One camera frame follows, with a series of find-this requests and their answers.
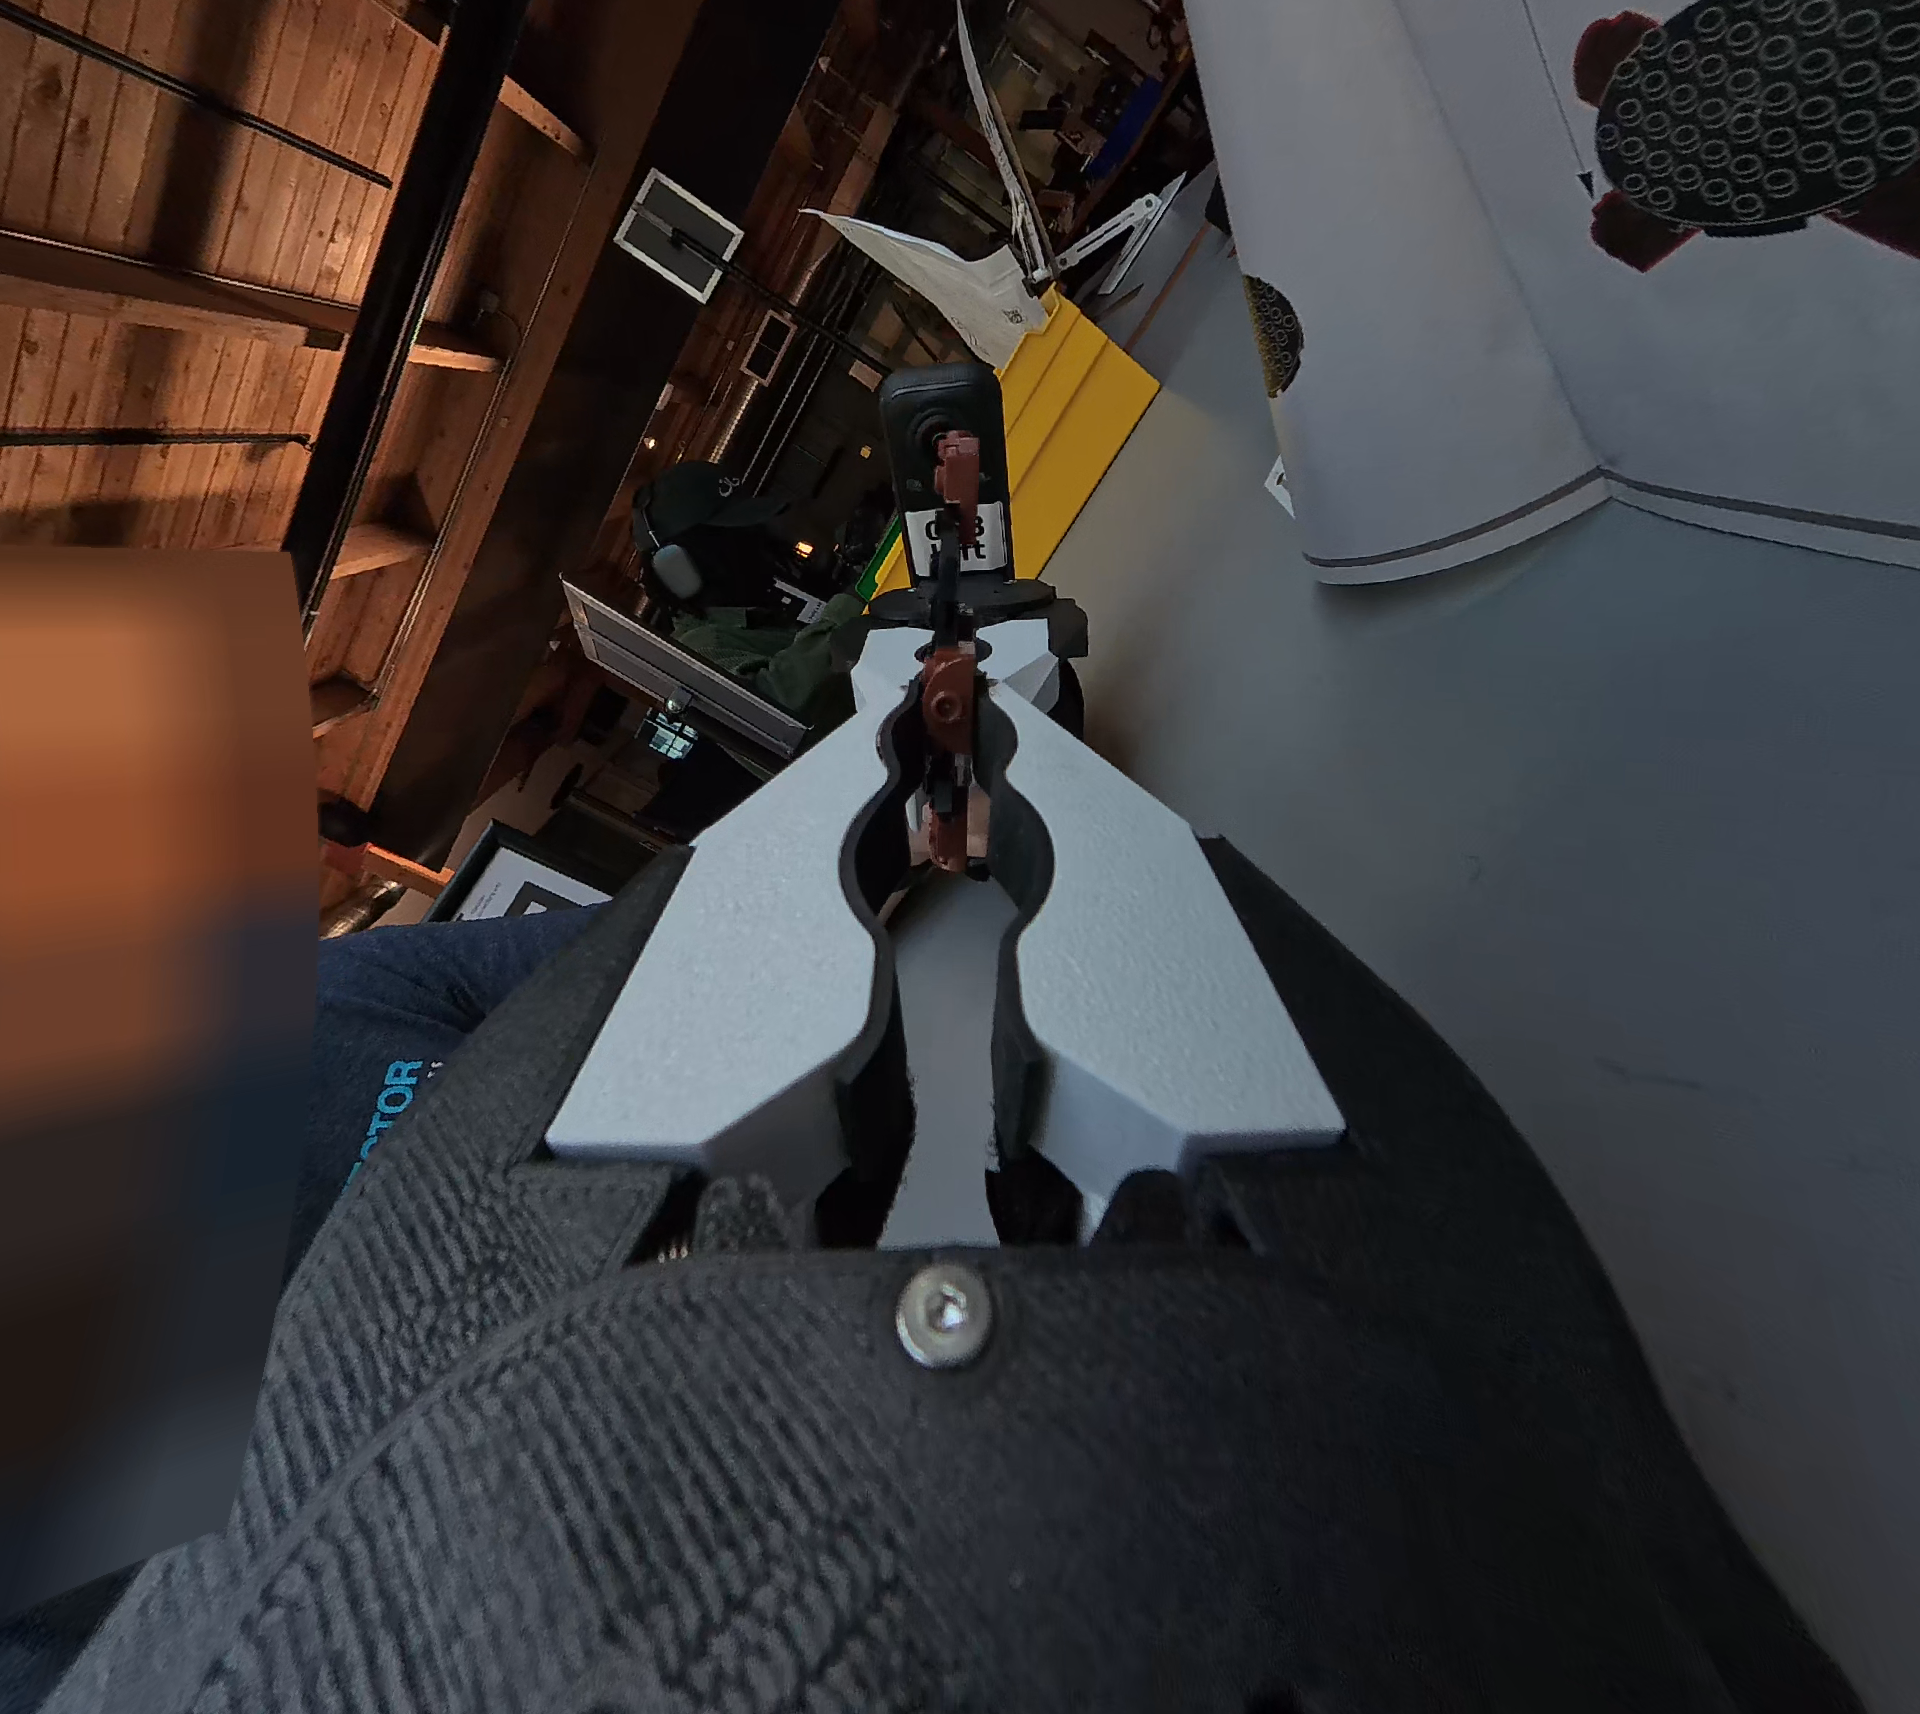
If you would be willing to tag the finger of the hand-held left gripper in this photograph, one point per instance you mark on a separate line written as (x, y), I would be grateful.
(882, 664)
(1021, 672)

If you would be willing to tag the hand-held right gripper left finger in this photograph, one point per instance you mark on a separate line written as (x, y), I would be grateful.
(721, 1025)

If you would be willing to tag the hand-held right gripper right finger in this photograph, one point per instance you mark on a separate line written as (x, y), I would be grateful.
(1154, 1009)

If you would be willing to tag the round black brick plate model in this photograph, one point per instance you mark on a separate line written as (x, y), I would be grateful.
(948, 694)

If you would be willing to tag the yellow plastic bin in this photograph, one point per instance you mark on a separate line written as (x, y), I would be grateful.
(1073, 425)

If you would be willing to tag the white building instruction booklet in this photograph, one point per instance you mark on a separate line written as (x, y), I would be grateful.
(1424, 169)

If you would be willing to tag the grey desk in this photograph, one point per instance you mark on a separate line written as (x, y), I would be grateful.
(1501, 844)

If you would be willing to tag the white plastic bag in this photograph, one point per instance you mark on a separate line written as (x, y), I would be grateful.
(960, 282)

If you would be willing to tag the black framed marker sign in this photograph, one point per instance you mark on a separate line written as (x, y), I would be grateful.
(525, 883)

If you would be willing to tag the white framed panel on pole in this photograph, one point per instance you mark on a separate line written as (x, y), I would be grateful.
(678, 234)

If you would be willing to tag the person's blue shirt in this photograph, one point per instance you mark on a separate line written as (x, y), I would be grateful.
(390, 994)

